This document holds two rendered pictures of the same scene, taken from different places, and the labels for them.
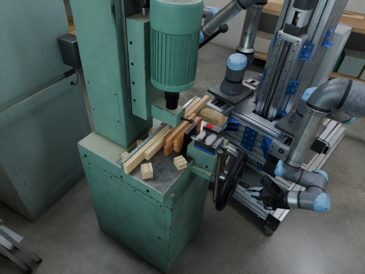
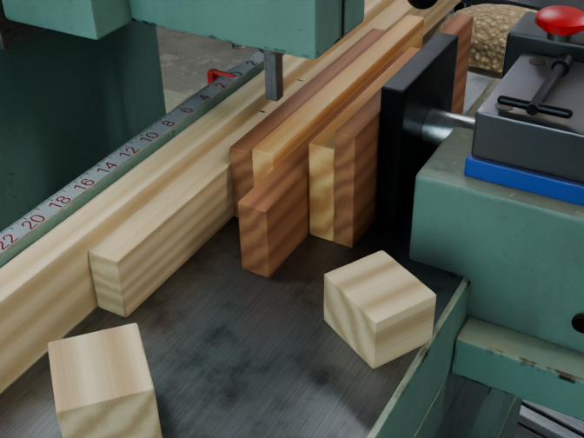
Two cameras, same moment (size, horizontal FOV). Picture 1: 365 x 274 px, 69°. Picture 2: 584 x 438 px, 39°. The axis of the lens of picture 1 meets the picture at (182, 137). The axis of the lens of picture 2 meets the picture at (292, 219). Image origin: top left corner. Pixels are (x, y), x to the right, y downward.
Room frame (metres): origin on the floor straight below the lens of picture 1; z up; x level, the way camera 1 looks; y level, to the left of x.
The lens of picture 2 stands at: (0.44, 0.03, 1.21)
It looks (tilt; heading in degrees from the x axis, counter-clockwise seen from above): 35 degrees down; 2
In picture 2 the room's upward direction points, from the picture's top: 1 degrees counter-clockwise
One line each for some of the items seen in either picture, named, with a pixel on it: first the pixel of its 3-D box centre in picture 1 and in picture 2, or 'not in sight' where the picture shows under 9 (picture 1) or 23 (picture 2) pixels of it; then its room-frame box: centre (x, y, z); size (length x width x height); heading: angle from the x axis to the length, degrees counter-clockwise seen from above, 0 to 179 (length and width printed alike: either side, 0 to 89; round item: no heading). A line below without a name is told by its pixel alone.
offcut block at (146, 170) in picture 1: (146, 170); (105, 396); (0.70, 0.13, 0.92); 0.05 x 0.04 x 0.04; 19
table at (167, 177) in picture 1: (190, 149); (420, 229); (0.90, -0.04, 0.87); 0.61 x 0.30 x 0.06; 152
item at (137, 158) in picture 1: (168, 130); (257, 118); (0.96, 0.07, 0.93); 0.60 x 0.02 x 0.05; 152
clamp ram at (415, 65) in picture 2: (195, 138); (461, 135); (0.89, -0.06, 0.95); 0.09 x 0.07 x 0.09; 152
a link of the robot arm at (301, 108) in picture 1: (314, 101); not in sight; (1.23, -0.68, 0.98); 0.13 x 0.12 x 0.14; 65
